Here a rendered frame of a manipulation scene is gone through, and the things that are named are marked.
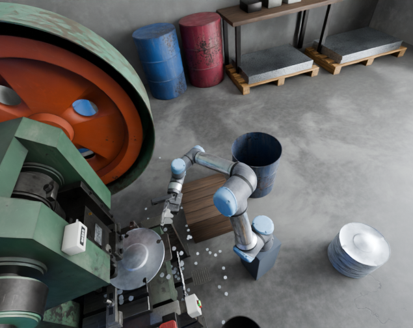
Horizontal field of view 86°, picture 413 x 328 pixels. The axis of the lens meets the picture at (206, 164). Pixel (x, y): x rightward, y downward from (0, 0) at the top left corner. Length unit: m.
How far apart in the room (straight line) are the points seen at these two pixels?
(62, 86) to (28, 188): 0.40
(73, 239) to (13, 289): 0.14
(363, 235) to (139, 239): 1.44
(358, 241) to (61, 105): 1.83
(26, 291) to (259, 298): 1.50
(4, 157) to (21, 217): 0.18
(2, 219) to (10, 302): 0.16
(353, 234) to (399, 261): 0.48
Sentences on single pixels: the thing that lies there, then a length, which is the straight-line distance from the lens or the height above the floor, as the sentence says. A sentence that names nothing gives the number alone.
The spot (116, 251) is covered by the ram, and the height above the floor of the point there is 0.97.
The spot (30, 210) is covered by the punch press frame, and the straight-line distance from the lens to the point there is 0.65.
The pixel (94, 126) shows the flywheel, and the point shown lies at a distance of 1.06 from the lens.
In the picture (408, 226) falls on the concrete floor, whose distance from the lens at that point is 2.45.
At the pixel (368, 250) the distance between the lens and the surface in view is 1.85.
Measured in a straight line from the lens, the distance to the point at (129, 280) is 1.19.
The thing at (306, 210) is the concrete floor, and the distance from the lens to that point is 2.19.
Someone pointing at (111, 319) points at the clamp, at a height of 0.75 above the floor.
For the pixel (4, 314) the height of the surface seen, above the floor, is 1.38.
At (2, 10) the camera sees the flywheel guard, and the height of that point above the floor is 1.72.
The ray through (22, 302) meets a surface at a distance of 0.65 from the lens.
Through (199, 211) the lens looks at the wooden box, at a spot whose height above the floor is 0.35.
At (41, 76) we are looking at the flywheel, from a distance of 0.99.
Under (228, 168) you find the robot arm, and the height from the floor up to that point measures 1.03.
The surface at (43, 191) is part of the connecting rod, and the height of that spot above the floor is 1.38.
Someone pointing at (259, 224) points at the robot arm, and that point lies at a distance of 1.30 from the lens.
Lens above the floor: 1.84
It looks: 48 degrees down
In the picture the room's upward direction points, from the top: 10 degrees counter-clockwise
